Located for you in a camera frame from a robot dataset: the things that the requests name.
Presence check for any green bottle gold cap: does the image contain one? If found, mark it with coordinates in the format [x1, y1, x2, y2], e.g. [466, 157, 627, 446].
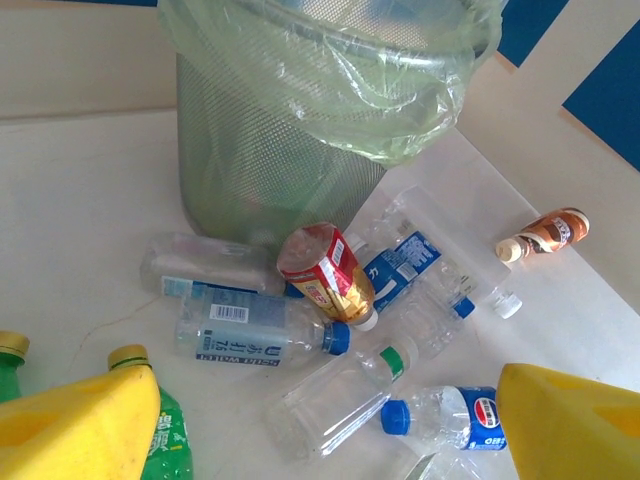
[107, 343, 195, 480]
[0, 331, 31, 404]

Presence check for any soda water bottle blue cap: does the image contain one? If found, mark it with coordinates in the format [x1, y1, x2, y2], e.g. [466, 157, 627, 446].
[173, 287, 352, 370]

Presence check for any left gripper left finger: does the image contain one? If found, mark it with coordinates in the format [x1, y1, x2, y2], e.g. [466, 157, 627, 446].
[0, 367, 162, 480]

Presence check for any clear square bottle white cap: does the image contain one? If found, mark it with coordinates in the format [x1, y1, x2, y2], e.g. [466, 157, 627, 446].
[394, 184, 524, 320]

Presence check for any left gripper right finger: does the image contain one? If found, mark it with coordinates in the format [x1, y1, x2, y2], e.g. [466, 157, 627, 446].
[496, 363, 640, 480]

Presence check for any green mesh trash bin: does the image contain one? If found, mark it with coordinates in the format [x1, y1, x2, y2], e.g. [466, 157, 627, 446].
[174, 0, 494, 262]

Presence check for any clear bottle green neck ring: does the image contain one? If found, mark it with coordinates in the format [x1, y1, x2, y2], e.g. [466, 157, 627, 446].
[267, 334, 420, 460]

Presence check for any clear bottle light blue label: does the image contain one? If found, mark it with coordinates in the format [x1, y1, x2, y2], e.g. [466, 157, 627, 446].
[139, 232, 307, 302]

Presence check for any clear Pepsi bottle blue label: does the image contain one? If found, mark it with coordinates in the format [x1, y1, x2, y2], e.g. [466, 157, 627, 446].
[377, 192, 477, 321]
[380, 384, 509, 452]

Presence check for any blue label bottle white cap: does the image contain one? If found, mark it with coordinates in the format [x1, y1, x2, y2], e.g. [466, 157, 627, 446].
[348, 230, 454, 360]

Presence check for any red label bottle white cap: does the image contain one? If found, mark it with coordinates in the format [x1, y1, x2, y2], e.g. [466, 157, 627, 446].
[277, 222, 380, 332]

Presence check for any pale green plastic bin liner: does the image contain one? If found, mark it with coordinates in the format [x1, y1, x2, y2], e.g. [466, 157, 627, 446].
[157, 0, 504, 169]

